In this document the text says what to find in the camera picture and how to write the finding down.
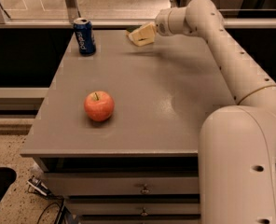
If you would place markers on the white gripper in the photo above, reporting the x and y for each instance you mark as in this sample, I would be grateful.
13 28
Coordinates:
163 24

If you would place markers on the green and yellow sponge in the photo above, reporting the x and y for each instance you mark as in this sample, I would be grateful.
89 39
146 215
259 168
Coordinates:
143 35

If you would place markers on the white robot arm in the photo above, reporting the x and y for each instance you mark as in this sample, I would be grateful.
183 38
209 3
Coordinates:
237 149

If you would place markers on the red apple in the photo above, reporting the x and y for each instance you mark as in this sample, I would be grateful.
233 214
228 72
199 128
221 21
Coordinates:
99 105

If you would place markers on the blue pepsi can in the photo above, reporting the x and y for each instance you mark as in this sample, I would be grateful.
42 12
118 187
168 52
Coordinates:
84 36

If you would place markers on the grey drawer cabinet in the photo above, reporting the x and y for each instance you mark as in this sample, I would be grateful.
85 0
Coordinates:
163 93

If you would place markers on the top grey drawer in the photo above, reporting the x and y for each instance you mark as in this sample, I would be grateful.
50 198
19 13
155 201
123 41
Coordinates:
125 183

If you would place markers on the grey drawer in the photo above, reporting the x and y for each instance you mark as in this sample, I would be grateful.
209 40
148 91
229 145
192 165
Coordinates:
140 220
125 183
136 207

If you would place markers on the small device on floor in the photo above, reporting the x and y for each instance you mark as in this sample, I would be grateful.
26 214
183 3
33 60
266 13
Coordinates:
37 185

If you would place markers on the middle grey drawer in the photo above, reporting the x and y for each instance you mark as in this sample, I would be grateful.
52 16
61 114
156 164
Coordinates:
136 207

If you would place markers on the bottom grey drawer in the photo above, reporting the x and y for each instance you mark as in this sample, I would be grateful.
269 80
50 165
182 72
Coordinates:
140 220

